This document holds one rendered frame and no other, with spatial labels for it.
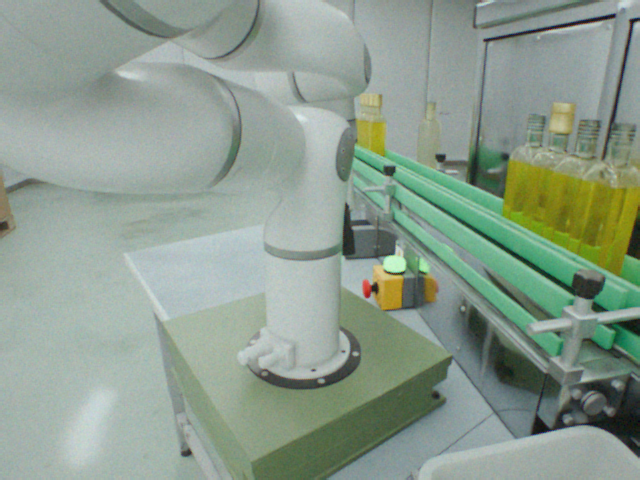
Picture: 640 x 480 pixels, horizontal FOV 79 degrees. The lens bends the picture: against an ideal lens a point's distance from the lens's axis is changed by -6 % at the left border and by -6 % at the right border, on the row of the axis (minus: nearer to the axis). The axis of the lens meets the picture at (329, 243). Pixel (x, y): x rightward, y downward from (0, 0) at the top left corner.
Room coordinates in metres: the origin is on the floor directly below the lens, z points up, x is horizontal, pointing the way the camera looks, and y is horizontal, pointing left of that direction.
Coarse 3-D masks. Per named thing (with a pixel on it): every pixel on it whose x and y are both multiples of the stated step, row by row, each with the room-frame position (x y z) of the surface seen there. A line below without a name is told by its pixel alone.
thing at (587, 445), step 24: (552, 432) 0.31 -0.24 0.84; (576, 432) 0.31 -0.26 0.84; (600, 432) 0.31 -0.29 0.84; (456, 456) 0.29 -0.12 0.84; (480, 456) 0.29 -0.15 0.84; (504, 456) 0.29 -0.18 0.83; (528, 456) 0.30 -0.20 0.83; (552, 456) 0.30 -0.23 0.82; (576, 456) 0.31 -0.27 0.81; (600, 456) 0.30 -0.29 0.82; (624, 456) 0.28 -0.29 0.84
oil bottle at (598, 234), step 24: (600, 168) 0.51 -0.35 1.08; (624, 168) 0.49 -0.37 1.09; (600, 192) 0.50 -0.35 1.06; (624, 192) 0.48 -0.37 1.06; (576, 216) 0.53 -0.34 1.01; (600, 216) 0.49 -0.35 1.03; (624, 216) 0.49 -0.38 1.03; (576, 240) 0.52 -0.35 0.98; (600, 240) 0.48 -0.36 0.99; (624, 240) 0.49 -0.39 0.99; (600, 264) 0.48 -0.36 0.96
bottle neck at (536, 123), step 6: (534, 114) 0.67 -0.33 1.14; (540, 114) 0.67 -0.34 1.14; (546, 114) 0.67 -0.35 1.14; (528, 120) 0.68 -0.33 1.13; (534, 120) 0.67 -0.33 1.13; (540, 120) 0.67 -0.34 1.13; (546, 120) 0.67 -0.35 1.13; (528, 126) 0.68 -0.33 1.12; (534, 126) 0.67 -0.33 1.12; (540, 126) 0.67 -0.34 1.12; (528, 132) 0.68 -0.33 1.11; (534, 132) 0.67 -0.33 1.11; (540, 132) 0.67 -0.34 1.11; (528, 138) 0.68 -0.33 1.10; (534, 138) 0.67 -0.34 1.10; (540, 138) 0.67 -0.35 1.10; (534, 144) 0.67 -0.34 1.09; (540, 144) 0.67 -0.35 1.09
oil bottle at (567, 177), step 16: (576, 160) 0.55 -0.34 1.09; (592, 160) 0.55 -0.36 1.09; (560, 176) 0.57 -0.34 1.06; (576, 176) 0.54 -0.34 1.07; (560, 192) 0.57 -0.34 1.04; (576, 192) 0.54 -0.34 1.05; (560, 208) 0.56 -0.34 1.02; (544, 224) 0.59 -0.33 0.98; (560, 224) 0.55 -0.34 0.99; (560, 240) 0.55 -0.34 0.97
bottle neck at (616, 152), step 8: (616, 128) 0.51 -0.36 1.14; (624, 128) 0.50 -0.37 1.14; (632, 128) 0.50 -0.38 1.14; (616, 136) 0.51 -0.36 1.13; (624, 136) 0.50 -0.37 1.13; (632, 136) 0.50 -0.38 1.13; (608, 144) 0.52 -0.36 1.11; (616, 144) 0.50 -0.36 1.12; (624, 144) 0.50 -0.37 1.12; (632, 144) 0.50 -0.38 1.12; (608, 152) 0.51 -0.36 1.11; (616, 152) 0.50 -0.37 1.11; (624, 152) 0.50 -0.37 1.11; (608, 160) 0.51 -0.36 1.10; (616, 160) 0.50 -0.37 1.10; (624, 160) 0.50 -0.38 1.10
